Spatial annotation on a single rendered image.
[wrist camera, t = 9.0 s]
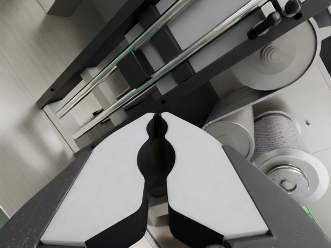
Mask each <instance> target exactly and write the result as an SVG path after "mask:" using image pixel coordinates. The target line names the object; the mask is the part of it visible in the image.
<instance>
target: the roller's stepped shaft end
mask: <svg viewBox="0 0 331 248"><path fill-rule="evenodd" d="M285 57H286V49H285V47H284V46H283V45H282V44H279V43H271V44H268V45H267V46H265V47H264V48H263V50H262V52H261V59H262V61H263V62H264V64H266V65H268V66H276V65H279V64H280V63H281V62H282V61H283V60H284V59H285Z"/></svg>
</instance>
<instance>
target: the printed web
mask: <svg viewBox="0 0 331 248"><path fill-rule="evenodd" d="M308 22H309V23H310V24H311V26H312V28H313V30H314V33H315V39H316V46H315V52H314V56H313V58H312V61H311V63H310V65H309V66H308V68H307V69H306V71H305V72H304V73H303V74H302V75H300V76H299V77H298V78H297V79H296V80H294V81H293V82H292V83H290V84H288V85H286V86H284V87H281V88H278V89H274V90H257V89H253V88H250V87H248V86H244V87H242V88H240V89H238V90H236V91H234V92H232V93H230V94H228V95H226V96H224V97H222V98H221V99H219V100H218V101H217V103H216V104H215V106H214V108H213V110H212V111H211V113H210V115H209V116H208V118H207V120H206V122H205V123H204V125H203V127H202V130H204V129H205V128H206V127H207V126H208V125H210V124H211V123H213V122H216V121H218V120H220V119H222V118H225V117H227V116H229V115H231V114H233V113H236V112H238V111H240V110H242V109H245V108H247V107H249V106H251V105H253V104H256V103H258V102H260V101H262V100H265V99H267V98H269V97H271V96H274V95H276V94H278V93H280V92H283V91H285V90H287V89H289V88H291V87H293V86H295V85H296V84H298V83H299V82H300V81H302V80H303V79H304V78H305V77H306V76H307V75H308V74H309V72H310V71H311V70H312V68H313V67H314V65H315V63H316V61H317V59H318V57H319V54H320V50H321V34H320V30H319V27H318V25H317V23H316V22H315V20H314V19H313V17H311V18H310V19H308ZM158 90H159V89H158V88H157V86H156V85H155V84H154V85H153V86H151V87H150V88H149V89H147V90H146V91H144V92H143V93H142V94H140V95H139V96H137V97H136V98H135V99H133V100H132V101H130V102H129V103H128V104H126V105H125V106H123V109H124V110H127V109H129V108H131V107H133V106H134V105H136V104H138V103H140V102H142V101H143V100H145V99H146V98H148V97H149V96H150V95H152V94H153V93H155V92H156V91H158ZM254 143H255V149H254V153H253V155H252V157H251V159H250V160H249V161H250V162H251V163H252V161H253V160H254V159H255V158H256V157H257V156H259V155H260V154H262V153H264V152H266V151H268V150H271V149H276V148H295V149H300V150H303V151H306V152H308V153H310V152H309V150H308V148H307V146H306V144H305V142H304V140H303V139H302V137H301V135H300V133H299V131H298V129H297V127H296V126H295V124H294V123H293V122H292V121H291V120H289V119H287V118H285V117H282V116H270V117H266V118H264V119H262V120H260V121H258V122H256V123H254Z"/></svg>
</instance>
